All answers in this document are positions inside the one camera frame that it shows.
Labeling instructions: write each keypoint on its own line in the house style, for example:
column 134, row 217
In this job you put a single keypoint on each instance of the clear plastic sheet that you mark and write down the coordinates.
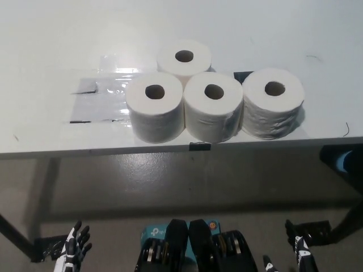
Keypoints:
column 96, row 107

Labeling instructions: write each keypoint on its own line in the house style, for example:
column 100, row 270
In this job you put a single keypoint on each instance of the teal router box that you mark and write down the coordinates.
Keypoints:
column 153, row 233

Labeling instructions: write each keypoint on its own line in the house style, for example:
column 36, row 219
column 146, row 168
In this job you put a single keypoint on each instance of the white toilet paper roll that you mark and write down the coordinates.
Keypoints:
column 153, row 119
column 269, row 119
column 170, row 63
column 210, row 119

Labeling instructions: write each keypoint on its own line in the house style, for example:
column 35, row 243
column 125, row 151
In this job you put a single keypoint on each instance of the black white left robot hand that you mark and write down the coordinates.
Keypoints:
column 71, row 249

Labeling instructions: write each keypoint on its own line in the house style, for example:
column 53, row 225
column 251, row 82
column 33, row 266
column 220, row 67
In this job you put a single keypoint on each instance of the black slanted table leg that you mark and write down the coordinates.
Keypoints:
column 17, row 233
column 350, row 218

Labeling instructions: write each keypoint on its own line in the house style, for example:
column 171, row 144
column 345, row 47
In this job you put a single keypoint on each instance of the small black tape piece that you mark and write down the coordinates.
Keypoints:
column 200, row 146

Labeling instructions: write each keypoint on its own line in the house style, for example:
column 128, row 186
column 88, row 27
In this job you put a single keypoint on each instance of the black bracket with blue part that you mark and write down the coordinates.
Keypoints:
column 330, row 156

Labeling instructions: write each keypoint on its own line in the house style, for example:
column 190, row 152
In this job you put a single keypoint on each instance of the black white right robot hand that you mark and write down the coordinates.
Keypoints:
column 301, row 246

